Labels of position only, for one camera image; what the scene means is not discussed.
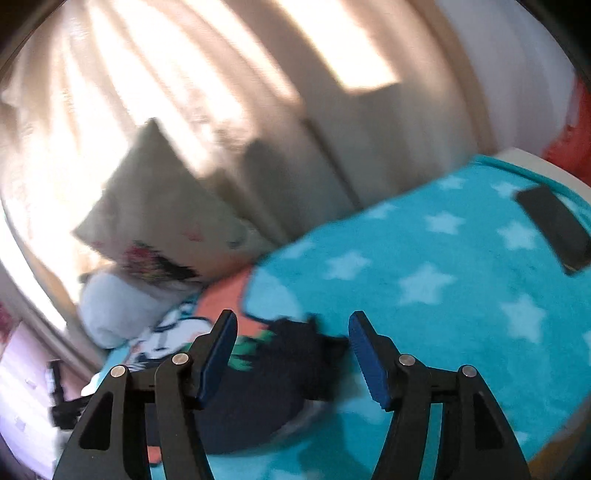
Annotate black rectangular device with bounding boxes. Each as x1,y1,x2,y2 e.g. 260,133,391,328
515,185,591,277

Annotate black tripod stand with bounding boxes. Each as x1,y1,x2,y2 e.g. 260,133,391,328
46,360,95,428

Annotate cartoon printed bedsheet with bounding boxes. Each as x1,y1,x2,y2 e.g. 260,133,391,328
82,265,273,480

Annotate beige printed pillow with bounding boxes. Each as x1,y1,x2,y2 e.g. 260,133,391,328
73,118,273,289

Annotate white plush pillow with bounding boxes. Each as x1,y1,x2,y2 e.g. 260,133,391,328
78,271,185,349

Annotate orange cloth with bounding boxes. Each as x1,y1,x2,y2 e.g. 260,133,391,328
541,74,591,174

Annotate beige curtain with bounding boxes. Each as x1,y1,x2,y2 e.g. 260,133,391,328
0,0,444,333

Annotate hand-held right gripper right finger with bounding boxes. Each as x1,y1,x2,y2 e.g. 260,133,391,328
348,311,530,480

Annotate dark pants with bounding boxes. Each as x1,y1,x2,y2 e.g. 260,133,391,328
196,315,350,455

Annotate turquoise star blanket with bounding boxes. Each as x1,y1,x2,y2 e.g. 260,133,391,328
148,154,591,480

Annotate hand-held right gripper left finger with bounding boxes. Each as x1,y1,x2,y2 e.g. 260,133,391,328
54,309,239,480

